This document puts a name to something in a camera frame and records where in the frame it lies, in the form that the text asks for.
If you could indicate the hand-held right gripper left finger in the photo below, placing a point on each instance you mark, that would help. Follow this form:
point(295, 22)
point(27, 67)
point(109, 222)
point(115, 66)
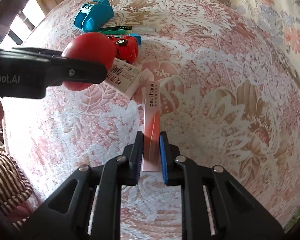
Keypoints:
point(137, 160)

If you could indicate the white orange medicine box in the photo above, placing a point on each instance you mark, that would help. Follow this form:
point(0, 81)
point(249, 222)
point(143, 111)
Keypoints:
point(126, 78)

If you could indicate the red toy car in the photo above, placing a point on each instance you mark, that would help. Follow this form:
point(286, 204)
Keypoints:
point(126, 46)

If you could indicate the floral bed sheet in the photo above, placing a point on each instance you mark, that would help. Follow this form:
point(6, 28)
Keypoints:
point(265, 10)

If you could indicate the red heart toy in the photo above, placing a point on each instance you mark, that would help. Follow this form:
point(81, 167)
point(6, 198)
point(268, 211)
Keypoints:
point(90, 47)

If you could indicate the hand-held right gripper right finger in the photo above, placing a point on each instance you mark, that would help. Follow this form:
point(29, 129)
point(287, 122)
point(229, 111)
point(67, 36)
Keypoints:
point(163, 160)

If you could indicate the pink slim box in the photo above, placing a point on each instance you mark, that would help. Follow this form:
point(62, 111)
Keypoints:
point(152, 115)

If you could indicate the pink floral lace tablecloth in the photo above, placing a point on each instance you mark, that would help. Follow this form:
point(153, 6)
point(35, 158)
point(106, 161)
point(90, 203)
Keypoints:
point(202, 105)

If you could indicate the window frame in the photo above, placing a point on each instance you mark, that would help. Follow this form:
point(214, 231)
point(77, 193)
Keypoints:
point(22, 22)

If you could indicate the blue toy cart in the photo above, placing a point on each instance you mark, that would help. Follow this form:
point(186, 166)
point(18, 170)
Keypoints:
point(92, 13)

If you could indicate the striped cloth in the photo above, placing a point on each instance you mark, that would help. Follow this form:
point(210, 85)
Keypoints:
point(7, 182)

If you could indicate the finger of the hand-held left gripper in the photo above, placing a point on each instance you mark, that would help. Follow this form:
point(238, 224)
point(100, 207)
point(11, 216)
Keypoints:
point(77, 71)
point(35, 52)

